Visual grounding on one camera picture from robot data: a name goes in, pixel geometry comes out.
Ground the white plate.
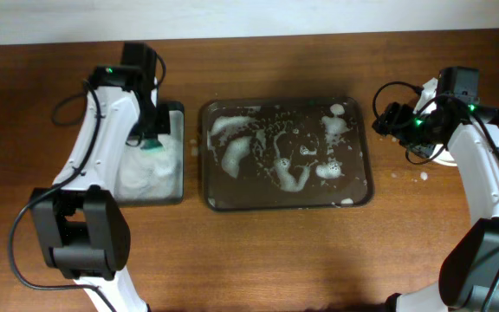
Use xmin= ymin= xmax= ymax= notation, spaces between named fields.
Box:
xmin=431 ymin=144 xmax=457 ymax=167

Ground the green yellow sponge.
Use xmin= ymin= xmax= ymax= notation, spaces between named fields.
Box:
xmin=140 ymin=139 xmax=163 ymax=151

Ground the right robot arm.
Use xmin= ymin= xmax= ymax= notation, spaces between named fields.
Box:
xmin=373 ymin=66 xmax=499 ymax=311

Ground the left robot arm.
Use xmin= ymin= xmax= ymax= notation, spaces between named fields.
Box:
xmin=23 ymin=42 xmax=171 ymax=311

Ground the black soapy water tray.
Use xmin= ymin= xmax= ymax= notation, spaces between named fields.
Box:
xmin=114 ymin=101 xmax=185 ymax=206

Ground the dark brown serving tray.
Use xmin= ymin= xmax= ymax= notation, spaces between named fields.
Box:
xmin=199 ymin=97 xmax=374 ymax=212

